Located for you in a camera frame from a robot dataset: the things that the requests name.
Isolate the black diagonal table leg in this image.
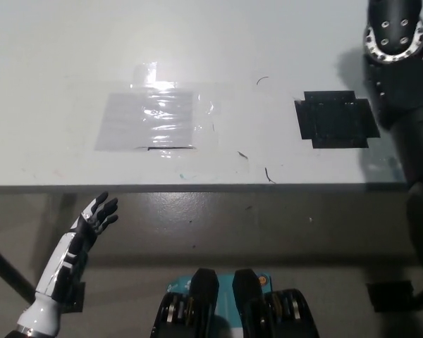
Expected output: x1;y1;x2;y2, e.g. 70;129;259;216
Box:
0;239;35;303

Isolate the black tape patch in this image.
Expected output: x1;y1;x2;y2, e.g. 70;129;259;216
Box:
294;90;381;149

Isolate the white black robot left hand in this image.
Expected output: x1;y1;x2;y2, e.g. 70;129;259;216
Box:
34;191;120;303

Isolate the clear plastic tape cover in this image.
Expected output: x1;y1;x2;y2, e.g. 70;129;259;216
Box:
80;61;235;165

